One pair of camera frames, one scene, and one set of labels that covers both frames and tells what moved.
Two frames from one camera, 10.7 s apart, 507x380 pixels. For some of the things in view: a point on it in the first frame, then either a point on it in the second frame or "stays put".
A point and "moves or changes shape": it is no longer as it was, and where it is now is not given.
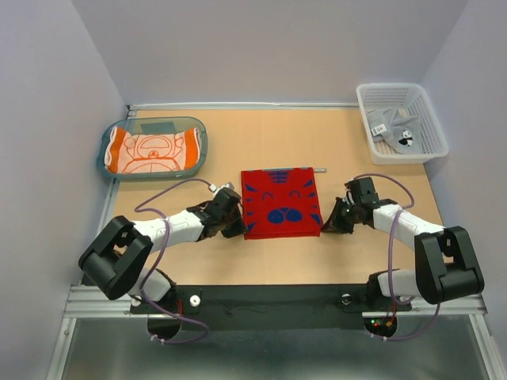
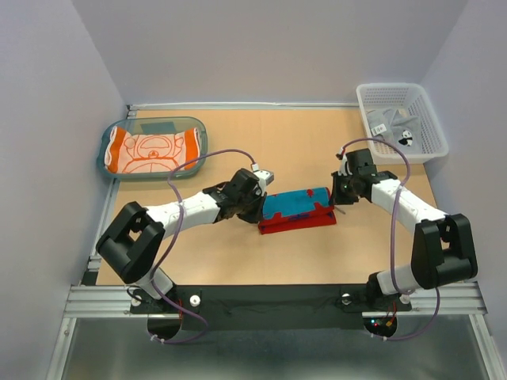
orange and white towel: [151, 153] stays put
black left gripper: [238, 228] → [257, 215]
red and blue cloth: [280, 203] moves or changes shape
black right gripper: [334, 223] → [337, 198]
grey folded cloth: [402, 133] stays put
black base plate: [272, 308] stays put
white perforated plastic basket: [400, 125] stays put
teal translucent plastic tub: [156, 146] stays put
